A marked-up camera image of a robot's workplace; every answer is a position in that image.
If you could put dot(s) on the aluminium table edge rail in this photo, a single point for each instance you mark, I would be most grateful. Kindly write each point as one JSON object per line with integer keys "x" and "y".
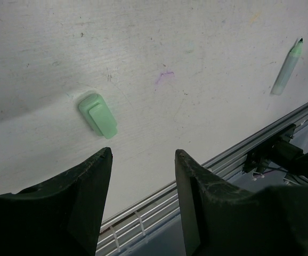
{"x": 154, "y": 227}

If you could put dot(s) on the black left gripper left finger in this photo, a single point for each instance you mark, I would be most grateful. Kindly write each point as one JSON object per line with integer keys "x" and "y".
{"x": 59, "y": 216}

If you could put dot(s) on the green highlighter cap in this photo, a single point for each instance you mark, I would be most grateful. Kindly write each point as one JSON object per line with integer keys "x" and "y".
{"x": 98, "y": 115}

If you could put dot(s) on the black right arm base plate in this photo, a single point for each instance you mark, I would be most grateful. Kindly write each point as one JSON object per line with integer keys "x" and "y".
{"x": 278, "y": 154}

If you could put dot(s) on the green highlighter pen body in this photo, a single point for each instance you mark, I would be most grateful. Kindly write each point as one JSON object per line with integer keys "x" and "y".
{"x": 287, "y": 68}

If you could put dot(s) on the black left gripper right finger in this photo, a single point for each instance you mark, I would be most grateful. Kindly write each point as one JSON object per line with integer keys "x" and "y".
{"x": 219, "y": 218}

